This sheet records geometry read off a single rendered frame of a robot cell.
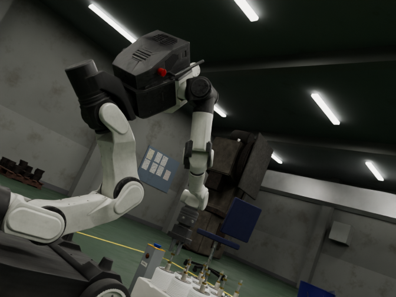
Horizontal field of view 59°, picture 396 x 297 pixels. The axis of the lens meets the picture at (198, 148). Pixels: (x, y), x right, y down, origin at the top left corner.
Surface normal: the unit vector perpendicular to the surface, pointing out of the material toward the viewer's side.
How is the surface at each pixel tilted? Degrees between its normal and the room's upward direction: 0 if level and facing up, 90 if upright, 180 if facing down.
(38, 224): 90
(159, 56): 72
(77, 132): 90
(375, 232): 90
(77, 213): 90
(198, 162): 100
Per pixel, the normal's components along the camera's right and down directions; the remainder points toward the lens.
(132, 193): 0.68, 0.11
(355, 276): -0.63, -0.42
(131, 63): -0.18, -0.60
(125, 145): 0.61, 0.52
